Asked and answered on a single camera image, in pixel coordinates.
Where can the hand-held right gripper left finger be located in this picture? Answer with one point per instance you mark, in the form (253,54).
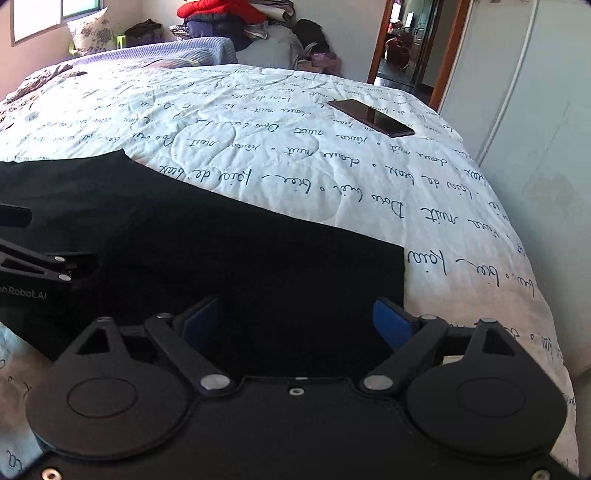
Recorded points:
(201,325)

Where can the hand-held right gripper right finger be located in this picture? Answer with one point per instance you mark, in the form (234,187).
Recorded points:
(392,323)

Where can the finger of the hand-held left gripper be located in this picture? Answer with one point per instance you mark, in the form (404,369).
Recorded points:
(14,216)
(51,265)

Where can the black pants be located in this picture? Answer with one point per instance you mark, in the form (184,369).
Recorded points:
(231,258)

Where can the white script printed quilt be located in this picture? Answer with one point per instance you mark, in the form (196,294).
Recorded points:
(286,152)

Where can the sliding glass window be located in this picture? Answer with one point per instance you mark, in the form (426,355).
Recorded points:
(41,16)

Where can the floral pillow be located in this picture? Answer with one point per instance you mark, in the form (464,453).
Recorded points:
(92,30)

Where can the green plastic chair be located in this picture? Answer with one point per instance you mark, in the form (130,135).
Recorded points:
(121,40)

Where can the black smartphone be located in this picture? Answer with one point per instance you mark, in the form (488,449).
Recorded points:
(371,117)

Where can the black duffel bag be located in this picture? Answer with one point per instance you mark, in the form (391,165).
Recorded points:
(143,32)

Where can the light blue waffle blanket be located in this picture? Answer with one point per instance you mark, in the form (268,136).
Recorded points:
(184,50)

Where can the plaid cloth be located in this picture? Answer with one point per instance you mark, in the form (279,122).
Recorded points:
(178,30)

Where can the white wardrobe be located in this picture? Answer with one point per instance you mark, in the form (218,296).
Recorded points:
(531,115)

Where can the navy puffer jacket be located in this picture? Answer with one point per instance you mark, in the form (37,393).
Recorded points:
(205,26)

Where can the pink purple cloth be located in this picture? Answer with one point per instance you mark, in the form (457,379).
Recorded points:
(323,60)

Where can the grey cloth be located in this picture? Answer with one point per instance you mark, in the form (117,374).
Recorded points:
(272,48)

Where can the red puffer jacket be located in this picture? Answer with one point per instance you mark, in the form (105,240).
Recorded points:
(217,9)

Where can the black backpack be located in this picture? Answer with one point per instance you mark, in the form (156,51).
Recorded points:
(311,34)

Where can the folded beige and white clothes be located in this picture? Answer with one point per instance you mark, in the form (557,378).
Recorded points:
(277,9)

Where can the wooden door frame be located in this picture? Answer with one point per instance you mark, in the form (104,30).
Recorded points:
(376,41)

